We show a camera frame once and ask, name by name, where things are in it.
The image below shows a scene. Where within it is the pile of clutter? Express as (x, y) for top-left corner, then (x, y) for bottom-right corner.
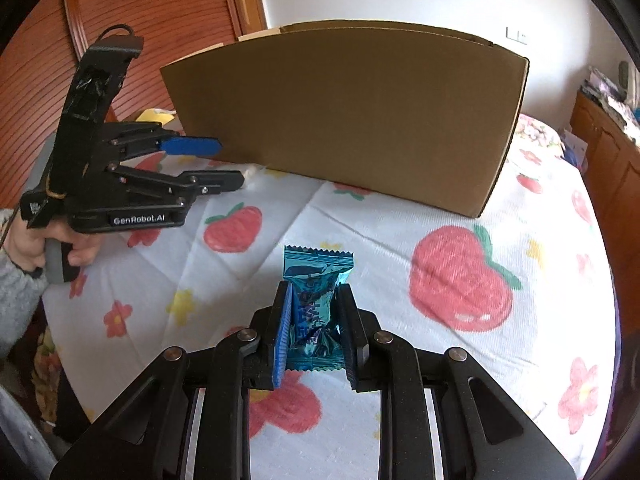
(580, 65), (640, 146)

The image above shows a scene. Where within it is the wooden wardrobe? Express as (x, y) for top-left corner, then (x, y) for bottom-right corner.
(0, 0), (266, 211)

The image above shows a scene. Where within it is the blue candy packet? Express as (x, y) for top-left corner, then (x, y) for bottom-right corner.
(282, 245), (356, 372)

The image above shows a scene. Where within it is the wooden cabinet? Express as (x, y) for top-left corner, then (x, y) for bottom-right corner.
(570, 90), (640, 271)

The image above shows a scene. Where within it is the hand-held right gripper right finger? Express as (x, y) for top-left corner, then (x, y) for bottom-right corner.
(336, 282), (576, 480)

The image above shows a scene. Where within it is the person's left forearm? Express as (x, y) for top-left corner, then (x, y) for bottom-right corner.
(0, 210), (51, 358)

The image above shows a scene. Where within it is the black cable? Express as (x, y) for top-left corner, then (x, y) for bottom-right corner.
(95, 24), (138, 43)

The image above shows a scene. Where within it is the brown cardboard box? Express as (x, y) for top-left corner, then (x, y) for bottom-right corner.
(160, 21), (530, 219)

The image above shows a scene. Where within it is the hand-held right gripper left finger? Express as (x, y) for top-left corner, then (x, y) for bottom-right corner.
(50, 280), (296, 480)

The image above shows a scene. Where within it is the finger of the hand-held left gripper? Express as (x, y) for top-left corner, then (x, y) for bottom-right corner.
(106, 122), (222, 159)
(107, 162), (246, 209)

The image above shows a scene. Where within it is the person's left hand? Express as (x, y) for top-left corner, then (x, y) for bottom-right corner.
(7, 219), (106, 273)

